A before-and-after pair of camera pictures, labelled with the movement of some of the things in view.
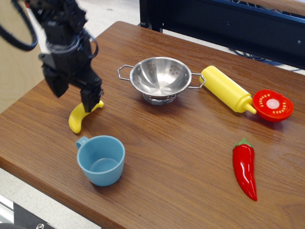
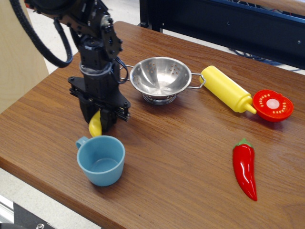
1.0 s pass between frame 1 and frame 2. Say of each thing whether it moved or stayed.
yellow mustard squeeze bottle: stayed
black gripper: moved
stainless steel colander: stayed
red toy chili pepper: stayed
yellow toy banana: moved
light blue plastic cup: stayed
